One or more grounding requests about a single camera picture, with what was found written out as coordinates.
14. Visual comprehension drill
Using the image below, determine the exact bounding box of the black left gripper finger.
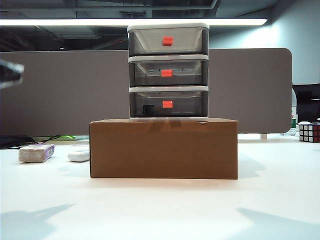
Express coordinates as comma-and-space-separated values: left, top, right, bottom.
0, 59, 25, 89

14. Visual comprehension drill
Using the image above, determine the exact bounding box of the white eraser, purple sleeve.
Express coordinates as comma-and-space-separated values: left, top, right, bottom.
18, 143, 56, 164

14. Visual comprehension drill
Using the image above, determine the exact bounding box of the white drawer cabinet frame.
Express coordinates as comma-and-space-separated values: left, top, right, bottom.
126, 22, 210, 123

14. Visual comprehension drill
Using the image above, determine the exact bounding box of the grey desk partition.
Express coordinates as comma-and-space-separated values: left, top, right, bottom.
0, 47, 294, 138

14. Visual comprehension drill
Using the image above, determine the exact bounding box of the black cable bundle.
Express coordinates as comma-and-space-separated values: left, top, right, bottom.
0, 134, 62, 150

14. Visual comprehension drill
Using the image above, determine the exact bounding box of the white earbuds case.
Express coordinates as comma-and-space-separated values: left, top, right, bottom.
66, 148, 90, 163

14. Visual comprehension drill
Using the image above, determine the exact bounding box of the black office chair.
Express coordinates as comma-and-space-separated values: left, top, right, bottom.
292, 83, 320, 124

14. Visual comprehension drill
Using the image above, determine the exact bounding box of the clear smoky drawer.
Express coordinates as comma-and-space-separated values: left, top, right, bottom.
128, 90, 209, 118

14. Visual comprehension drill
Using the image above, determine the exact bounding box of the green cable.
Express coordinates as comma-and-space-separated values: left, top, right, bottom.
59, 134, 89, 141

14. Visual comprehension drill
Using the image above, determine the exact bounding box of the clear drawer with white floor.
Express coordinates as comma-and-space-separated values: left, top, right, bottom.
129, 27, 208, 55

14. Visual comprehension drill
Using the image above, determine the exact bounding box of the clear drawer with slotted back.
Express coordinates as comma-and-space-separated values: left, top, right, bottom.
129, 59, 209, 86

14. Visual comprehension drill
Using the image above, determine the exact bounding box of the brown cardboard box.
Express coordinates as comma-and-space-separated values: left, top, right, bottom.
89, 117, 240, 180

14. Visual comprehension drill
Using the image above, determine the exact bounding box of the black rubik's cube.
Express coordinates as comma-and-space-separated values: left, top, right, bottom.
297, 121, 320, 144

